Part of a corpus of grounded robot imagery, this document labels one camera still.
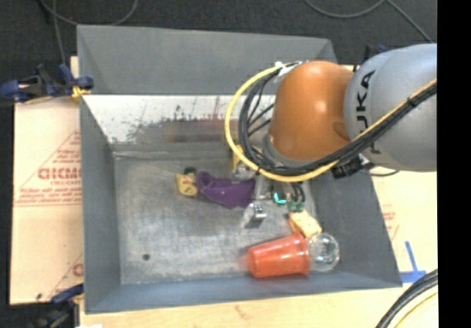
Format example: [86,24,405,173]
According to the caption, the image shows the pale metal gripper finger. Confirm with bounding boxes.
[240,202,268,230]
[231,165,256,182]

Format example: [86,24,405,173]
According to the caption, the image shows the purple cloth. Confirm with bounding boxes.
[196,170,257,210]

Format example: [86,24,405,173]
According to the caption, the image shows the black cylinder on white bracket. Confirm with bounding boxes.
[330,155,373,180]

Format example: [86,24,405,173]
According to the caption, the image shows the grey metal bin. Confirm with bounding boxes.
[76,24,403,315]

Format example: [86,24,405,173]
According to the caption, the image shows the orange-red plastic cup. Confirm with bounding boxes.
[244,232,311,279]

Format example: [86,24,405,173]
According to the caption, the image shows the yellow and black toy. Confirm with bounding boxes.
[175,166,200,198]

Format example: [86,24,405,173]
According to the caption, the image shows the cardboard board with red print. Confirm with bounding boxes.
[9,56,439,306]

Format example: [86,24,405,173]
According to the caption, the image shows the yellow toy bread slice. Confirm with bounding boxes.
[288,210,322,238]

